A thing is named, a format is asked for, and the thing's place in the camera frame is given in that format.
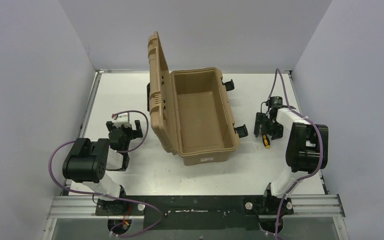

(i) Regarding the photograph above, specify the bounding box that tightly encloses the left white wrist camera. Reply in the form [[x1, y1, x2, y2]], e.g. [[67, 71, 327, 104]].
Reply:
[[111, 113, 131, 128]]

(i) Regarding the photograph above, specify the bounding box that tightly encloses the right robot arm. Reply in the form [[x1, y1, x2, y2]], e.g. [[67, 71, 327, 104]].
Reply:
[[254, 96, 329, 215]]

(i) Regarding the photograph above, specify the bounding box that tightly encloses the aluminium frame rail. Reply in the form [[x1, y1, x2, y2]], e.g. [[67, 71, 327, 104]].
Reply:
[[47, 194, 346, 219]]

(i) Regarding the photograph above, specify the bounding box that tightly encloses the yellow black handled screwdriver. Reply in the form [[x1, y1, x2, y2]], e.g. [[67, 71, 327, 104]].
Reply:
[[261, 133, 271, 149]]

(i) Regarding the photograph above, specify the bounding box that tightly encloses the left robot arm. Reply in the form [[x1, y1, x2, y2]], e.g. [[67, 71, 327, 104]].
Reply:
[[62, 119, 143, 216]]

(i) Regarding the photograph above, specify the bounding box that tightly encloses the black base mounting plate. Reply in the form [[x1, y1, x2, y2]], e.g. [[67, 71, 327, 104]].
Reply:
[[95, 192, 294, 232]]

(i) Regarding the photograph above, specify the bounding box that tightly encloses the tan plastic tool bin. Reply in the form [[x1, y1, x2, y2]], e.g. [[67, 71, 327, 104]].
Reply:
[[147, 32, 248, 166]]

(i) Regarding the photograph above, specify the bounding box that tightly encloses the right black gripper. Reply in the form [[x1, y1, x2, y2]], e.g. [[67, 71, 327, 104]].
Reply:
[[256, 113, 284, 141]]

